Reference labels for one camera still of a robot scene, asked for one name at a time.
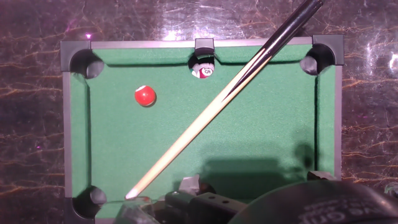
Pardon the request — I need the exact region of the dark marble pattern board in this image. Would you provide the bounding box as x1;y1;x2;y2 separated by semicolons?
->
0;0;398;224

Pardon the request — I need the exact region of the wooden pool cue black butt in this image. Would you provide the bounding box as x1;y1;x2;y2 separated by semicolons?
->
124;0;326;200

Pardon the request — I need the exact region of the red pool ball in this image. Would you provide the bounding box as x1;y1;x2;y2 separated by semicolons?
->
134;85;157;108

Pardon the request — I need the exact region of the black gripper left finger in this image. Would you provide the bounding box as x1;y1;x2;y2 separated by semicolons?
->
164;174;247;224

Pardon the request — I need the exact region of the maroon striped fifteen pool ball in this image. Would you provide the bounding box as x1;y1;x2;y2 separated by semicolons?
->
198;63;215;79

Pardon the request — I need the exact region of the mini green felt pool table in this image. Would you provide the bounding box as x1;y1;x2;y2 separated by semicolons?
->
60;34;345;224

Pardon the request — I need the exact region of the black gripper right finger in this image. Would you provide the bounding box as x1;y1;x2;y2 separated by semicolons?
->
307;170;337;182

